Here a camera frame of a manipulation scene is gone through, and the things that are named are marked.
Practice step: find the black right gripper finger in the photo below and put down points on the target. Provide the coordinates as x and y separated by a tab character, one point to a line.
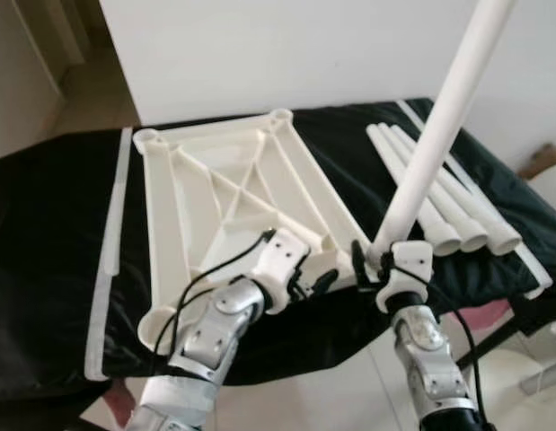
360	265

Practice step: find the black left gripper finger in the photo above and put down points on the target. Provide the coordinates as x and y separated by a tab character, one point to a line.
324	281
308	258

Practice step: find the white plastic table leg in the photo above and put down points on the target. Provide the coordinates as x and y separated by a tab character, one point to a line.
471	233
502	235
439	235
444	117

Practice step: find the white plastic children table top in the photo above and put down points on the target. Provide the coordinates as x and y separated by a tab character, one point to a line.
215	180

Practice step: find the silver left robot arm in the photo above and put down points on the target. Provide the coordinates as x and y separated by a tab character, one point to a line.
210	332

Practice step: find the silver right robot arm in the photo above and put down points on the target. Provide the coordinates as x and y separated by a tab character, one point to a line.
426	346

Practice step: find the black metal table leg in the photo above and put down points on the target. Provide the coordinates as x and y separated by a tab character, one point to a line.
504	344

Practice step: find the white rounded plastic appliance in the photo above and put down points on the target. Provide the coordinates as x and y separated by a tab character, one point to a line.
549	189

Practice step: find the brown object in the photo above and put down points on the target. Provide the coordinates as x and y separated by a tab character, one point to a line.
542	162

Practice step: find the black table cloth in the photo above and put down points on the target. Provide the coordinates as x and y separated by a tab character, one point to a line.
44	224

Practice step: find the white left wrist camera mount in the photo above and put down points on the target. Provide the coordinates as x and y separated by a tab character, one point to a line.
278	260

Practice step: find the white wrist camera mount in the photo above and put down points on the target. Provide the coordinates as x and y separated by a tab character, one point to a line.
278	260
410	260

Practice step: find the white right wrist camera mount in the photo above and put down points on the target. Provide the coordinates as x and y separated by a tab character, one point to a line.
410	260

